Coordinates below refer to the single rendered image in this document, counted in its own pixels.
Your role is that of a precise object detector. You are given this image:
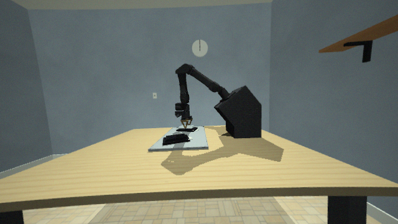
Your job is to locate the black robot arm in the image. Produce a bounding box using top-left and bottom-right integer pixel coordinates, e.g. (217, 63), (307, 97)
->
(175, 63), (236, 118)

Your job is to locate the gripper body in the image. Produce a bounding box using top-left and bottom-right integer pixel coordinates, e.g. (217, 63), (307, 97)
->
(181, 110), (192, 121)

